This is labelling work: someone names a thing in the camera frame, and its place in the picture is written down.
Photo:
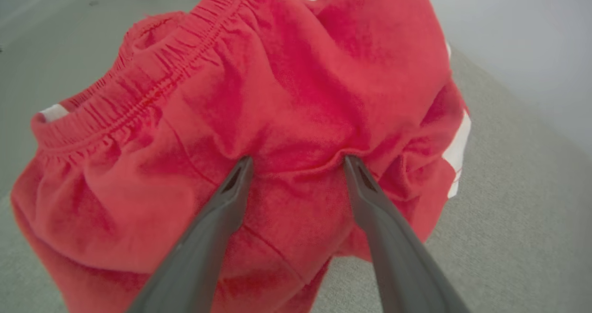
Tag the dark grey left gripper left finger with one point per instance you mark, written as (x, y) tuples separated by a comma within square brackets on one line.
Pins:
[(199, 253)]

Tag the red shorts with white stripe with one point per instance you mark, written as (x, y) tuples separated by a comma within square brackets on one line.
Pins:
[(286, 95)]

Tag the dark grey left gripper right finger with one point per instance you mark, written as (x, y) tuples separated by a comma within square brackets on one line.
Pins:
[(397, 257)]

